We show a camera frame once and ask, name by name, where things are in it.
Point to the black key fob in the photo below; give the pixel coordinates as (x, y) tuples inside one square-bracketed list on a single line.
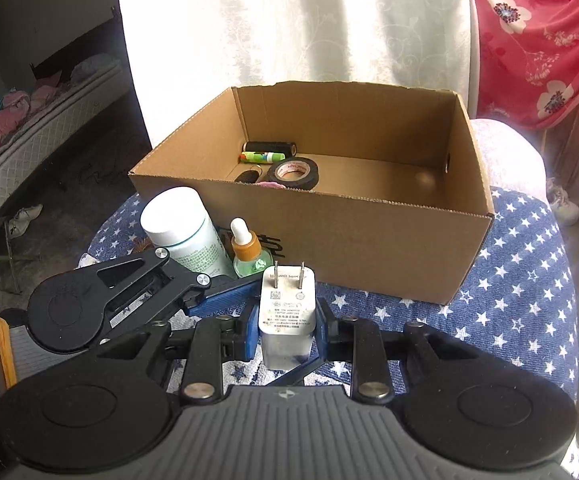
[(247, 176)]

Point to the white mattress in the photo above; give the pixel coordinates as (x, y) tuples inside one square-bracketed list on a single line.
[(54, 130)]

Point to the black electrical tape roll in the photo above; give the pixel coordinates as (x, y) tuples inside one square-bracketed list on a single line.
[(309, 177)]

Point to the white bottle with green label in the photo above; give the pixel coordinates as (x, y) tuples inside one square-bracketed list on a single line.
[(179, 230)]

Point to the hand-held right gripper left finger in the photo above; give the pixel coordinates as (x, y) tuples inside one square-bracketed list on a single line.
[(248, 332)]

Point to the blue star-printed blanket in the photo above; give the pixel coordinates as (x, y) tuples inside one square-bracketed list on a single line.
[(519, 285)]

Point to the pile of pink clothes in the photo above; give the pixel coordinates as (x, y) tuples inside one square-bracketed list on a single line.
[(4, 115)]

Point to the green glass dropper bottle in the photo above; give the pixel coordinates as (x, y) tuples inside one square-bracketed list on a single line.
[(249, 255)]

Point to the cardboard box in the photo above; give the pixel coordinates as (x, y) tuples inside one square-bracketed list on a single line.
[(369, 240)]

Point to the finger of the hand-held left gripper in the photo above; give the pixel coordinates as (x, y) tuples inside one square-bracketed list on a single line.
[(229, 295)]

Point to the white charger plug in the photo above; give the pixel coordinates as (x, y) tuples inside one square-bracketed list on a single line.
[(287, 320)]

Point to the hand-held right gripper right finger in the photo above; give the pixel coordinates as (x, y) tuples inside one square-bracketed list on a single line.
[(320, 332)]

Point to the red floral cloth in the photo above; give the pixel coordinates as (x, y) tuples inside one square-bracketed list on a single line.
[(544, 60)]

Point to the black cylinder tube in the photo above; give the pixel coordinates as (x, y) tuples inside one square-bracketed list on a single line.
[(269, 147)]

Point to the green lip balm tube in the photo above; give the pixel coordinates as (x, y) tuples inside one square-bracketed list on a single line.
[(262, 158)]

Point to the white patterned curtain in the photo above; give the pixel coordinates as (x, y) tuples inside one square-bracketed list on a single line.
[(294, 25)]

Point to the white shoe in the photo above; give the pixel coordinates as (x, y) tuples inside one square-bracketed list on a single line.
[(22, 220), (564, 205)]

